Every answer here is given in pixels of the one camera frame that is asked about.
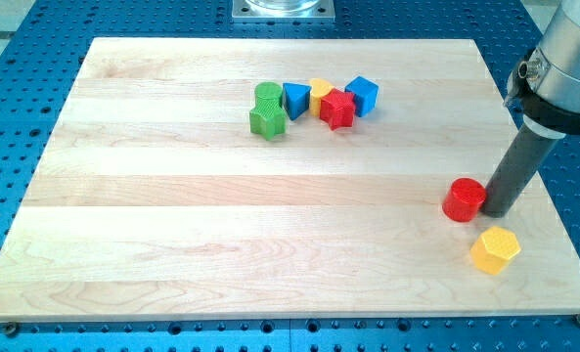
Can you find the green star block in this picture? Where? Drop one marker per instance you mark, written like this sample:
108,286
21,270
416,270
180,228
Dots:
267,120

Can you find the red star block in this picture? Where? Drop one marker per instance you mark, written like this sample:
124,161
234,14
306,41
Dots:
338,109

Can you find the blue cube block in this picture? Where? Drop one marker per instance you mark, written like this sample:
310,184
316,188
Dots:
365,94

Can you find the green cylinder block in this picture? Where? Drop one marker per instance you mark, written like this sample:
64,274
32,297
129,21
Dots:
268,94

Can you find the yellow rounded block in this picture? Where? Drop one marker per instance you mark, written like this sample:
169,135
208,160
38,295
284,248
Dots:
319,89

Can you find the light wooden board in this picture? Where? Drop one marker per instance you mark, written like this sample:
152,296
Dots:
154,201

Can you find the red cylinder block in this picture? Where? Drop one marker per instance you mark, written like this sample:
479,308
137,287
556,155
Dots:
464,199

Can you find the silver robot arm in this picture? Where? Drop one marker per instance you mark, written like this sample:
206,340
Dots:
546,82

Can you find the yellow hexagon block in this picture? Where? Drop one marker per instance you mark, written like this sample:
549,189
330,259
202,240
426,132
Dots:
494,250

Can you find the blue triangle block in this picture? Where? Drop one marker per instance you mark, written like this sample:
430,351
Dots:
296,99

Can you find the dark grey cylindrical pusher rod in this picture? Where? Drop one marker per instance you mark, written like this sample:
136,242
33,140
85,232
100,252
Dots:
529,148

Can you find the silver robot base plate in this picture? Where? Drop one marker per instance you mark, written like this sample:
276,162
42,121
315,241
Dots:
283,10

